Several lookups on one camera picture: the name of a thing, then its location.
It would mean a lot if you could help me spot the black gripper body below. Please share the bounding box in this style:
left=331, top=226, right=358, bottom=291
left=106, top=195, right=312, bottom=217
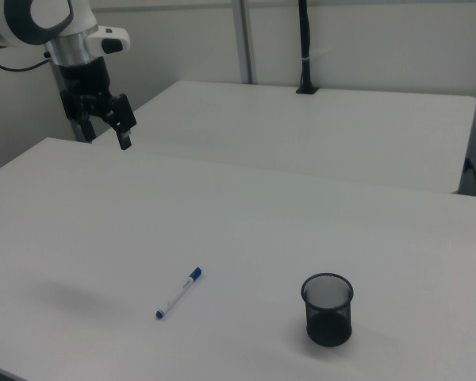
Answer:
left=57, top=56, right=114, bottom=111

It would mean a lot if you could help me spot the white marker with blue cap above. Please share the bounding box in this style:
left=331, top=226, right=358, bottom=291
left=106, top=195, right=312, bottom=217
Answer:
left=155, top=267, right=204, bottom=320

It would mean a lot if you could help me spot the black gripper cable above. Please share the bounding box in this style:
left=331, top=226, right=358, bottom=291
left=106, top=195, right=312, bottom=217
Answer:
left=0, top=49, right=52, bottom=73

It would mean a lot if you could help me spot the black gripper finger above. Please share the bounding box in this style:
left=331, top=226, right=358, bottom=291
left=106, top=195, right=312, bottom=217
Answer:
left=99, top=93, right=138, bottom=152
left=59, top=90, right=96, bottom=144

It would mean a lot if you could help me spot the aluminium wall profile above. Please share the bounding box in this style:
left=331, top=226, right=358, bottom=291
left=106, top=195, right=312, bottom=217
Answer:
left=232, top=0, right=259, bottom=85

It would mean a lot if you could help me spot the black mesh pen cup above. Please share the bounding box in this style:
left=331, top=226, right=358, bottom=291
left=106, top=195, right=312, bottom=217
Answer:
left=300, top=271, right=355, bottom=348

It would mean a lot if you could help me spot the white side table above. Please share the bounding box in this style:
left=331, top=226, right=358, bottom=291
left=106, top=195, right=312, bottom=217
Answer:
left=94, top=80, right=476, bottom=195

